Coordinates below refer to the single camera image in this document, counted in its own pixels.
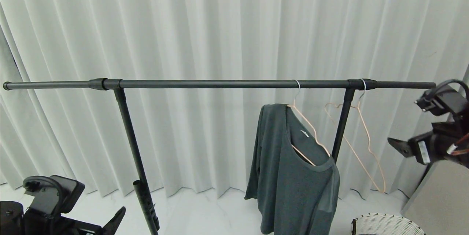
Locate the white curtain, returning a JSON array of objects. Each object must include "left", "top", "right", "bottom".
[
  {"left": 0, "top": 0, "right": 469, "bottom": 201},
  {"left": 0, "top": 26, "right": 22, "bottom": 188}
]

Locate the pink clothes hanger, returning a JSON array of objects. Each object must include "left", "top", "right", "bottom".
[
  {"left": 287, "top": 80, "right": 331, "bottom": 166},
  {"left": 324, "top": 80, "right": 386, "bottom": 194}
]

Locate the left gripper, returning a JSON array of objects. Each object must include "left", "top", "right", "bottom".
[{"left": 22, "top": 206, "right": 126, "bottom": 235}]

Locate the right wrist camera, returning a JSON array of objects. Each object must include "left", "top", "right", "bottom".
[{"left": 416, "top": 88, "right": 469, "bottom": 117}]

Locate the black clothes rack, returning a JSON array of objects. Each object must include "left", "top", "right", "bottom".
[{"left": 3, "top": 78, "right": 436, "bottom": 235}]

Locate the white laundry basket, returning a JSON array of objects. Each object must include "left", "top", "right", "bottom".
[{"left": 351, "top": 213, "right": 427, "bottom": 235}]

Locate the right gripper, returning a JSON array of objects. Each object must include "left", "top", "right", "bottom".
[{"left": 387, "top": 121, "right": 459, "bottom": 166}]

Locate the dark grey long-sleeved shirt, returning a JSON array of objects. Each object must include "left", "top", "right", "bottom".
[{"left": 244, "top": 104, "right": 340, "bottom": 235}]

